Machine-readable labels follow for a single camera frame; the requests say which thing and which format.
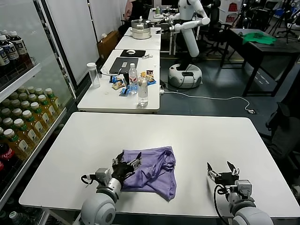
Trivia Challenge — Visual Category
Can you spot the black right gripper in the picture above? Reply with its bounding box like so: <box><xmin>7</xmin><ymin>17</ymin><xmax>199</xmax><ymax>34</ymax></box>
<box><xmin>206</xmin><ymin>160</ymin><xmax>240</xmax><ymax>186</ymax></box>

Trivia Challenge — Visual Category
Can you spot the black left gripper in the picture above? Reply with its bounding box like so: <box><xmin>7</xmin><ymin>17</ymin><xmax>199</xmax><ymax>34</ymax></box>
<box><xmin>111</xmin><ymin>150</ymin><xmax>143</xmax><ymax>181</ymax></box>

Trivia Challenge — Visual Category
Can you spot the purple t-shirt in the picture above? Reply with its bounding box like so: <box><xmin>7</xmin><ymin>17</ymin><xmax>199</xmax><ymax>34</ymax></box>
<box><xmin>118</xmin><ymin>145</ymin><xmax>178</xmax><ymax>202</ymax></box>

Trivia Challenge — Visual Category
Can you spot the long white side table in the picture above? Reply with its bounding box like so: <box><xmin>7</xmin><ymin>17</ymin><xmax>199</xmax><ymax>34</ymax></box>
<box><xmin>76</xmin><ymin>49</ymin><xmax>161</xmax><ymax>115</ymax></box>

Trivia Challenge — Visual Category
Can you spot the clear plastic water bottle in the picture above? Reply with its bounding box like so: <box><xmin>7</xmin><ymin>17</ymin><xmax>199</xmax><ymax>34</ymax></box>
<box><xmin>137</xmin><ymin>76</ymin><xmax>150</xmax><ymax>107</ymax></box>

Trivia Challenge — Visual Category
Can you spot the black office chair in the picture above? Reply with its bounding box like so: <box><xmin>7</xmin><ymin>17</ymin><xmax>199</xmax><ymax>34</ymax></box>
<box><xmin>266</xmin><ymin>101</ymin><xmax>300</xmax><ymax>182</ymax></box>
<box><xmin>206</xmin><ymin>0</ymin><xmax>233</xmax><ymax>57</ymax></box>

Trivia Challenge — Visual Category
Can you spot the red label water bottle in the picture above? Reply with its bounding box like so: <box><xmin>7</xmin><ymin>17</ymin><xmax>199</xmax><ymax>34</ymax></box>
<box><xmin>128</xmin><ymin>62</ymin><xmax>138</xmax><ymax>94</ymax></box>

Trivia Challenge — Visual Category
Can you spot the clear tumbler white lid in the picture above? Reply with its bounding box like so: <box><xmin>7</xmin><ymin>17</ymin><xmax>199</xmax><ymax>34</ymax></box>
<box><xmin>86</xmin><ymin>62</ymin><xmax>101</xmax><ymax>89</ymax></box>

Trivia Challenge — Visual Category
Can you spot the black laptop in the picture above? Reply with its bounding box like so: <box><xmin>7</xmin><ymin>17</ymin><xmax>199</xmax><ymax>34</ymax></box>
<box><xmin>109</xmin><ymin>57</ymin><xmax>139</xmax><ymax>75</ymax></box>

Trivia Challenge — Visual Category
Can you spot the black mouse pad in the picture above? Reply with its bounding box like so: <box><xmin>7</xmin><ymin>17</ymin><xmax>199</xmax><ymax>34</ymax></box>
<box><xmin>120</xmin><ymin>49</ymin><xmax>146</xmax><ymax>58</ymax></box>

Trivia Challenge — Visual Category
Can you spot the brown cardboard box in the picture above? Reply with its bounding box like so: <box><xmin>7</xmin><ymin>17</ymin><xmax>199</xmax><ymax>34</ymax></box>
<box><xmin>97</xmin><ymin>30</ymin><xmax>119</xmax><ymax>60</ymax></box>

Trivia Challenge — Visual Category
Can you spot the small white table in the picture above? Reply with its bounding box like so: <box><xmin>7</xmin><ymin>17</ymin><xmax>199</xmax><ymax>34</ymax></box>
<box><xmin>114</xmin><ymin>27</ymin><xmax>162</xmax><ymax>51</ymax></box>

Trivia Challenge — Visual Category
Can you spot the red label cola bottle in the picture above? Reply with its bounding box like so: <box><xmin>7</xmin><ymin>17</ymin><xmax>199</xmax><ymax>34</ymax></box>
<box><xmin>0</xmin><ymin>142</ymin><xmax>16</xmax><ymax>181</ymax></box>

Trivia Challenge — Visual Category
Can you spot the green label clear bottle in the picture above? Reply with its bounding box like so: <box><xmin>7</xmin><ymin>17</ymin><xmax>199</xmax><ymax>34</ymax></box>
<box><xmin>8</xmin><ymin>210</ymin><xmax>32</xmax><ymax>225</ymax></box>

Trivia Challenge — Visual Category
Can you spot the glass door display fridge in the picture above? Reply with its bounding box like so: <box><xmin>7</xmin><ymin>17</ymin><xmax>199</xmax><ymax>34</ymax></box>
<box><xmin>0</xmin><ymin>0</ymin><xmax>78</xmax><ymax>225</ymax></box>

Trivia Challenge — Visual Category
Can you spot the steel steamer pot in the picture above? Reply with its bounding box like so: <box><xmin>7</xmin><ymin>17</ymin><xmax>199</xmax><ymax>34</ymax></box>
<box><xmin>130</xmin><ymin>16</ymin><xmax>152</xmax><ymax>40</ymax></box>

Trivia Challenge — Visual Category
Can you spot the black metal table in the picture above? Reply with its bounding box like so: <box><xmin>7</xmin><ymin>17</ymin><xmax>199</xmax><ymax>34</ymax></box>
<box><xmin>228</xmin><ymin>28</ymin><xmax>300</xmax><ymax>97</ymax></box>

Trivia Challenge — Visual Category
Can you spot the white humanoid robot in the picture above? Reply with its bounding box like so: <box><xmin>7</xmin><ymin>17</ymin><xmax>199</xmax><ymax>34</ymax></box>
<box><xmin>156</xmin><ymin>0</ymin><xmax>211</xmax><ymax>89</ymax></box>

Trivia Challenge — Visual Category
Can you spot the green cloth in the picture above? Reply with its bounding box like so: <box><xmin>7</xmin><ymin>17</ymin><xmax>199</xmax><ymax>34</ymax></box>
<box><xmin>242</xmin><ymin>32</ymin><xmax>278</xmax><ymax>45</ymax></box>

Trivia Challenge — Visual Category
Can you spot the white partition panel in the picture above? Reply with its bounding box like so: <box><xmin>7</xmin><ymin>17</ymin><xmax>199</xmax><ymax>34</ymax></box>
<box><xmin>45</xmin><ymin>0</ymin><xmax>99</xmax><ymax>87</ymax></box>

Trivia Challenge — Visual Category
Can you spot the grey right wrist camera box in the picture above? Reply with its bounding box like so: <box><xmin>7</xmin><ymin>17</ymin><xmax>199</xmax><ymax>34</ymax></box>
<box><xmin>235</xmin><ymin>180</ymin><xmax>253</xmax><ymax>196</ymax></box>

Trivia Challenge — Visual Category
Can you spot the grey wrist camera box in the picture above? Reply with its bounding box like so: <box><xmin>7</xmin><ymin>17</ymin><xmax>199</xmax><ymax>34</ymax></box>
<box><xmin>235</xmin><ymin>180</ymin><xmax>253</xmax><ymax>196</ymax></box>
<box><xmin>95</xmin><ymin>168</ymin><xmax>112</xmax><ymax>186</ymax></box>

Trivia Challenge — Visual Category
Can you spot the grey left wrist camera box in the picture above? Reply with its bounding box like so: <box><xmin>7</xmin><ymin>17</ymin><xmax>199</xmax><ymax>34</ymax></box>
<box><xmin>95</xmin><ymin>168</ymin><xmax>112</xmax><ymax>186</ymax></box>

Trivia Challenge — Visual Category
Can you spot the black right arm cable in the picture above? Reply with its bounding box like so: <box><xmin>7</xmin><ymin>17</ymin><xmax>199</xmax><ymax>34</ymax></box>
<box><xmin>213</xmin><ymin>184</ymin><xmax>233</xmax><ymax>220</ymax></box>

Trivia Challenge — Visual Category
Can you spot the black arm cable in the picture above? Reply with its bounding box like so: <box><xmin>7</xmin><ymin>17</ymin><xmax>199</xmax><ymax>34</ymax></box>
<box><xmin>81</xmin><ymin>173</ymin><xmax>97</xmax><ymax>186</ymax></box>
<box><xmin>213</xmin><ymin>184</ymin><xmax>233</xmax><ymax>220</ymax></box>

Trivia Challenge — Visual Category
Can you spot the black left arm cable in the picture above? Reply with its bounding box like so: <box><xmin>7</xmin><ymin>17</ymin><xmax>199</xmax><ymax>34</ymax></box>
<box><xmin>81</xmin><ymin>173</ymin><xmax>97</xmax><ymax>186</ymax></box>

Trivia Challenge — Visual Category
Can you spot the white floor power cable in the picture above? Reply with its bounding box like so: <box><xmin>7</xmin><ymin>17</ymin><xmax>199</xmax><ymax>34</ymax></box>
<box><xmin>160</xmin><ymin>90</ymin><xmax>256</xmax><ymax>115</ymax></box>

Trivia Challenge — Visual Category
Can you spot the white laptop cable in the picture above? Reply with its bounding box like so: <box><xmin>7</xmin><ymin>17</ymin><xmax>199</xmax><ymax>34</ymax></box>
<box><xmin>100</xmin><ymin>67</ymin><xmax>122</xmax><ymax>77</ymax></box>

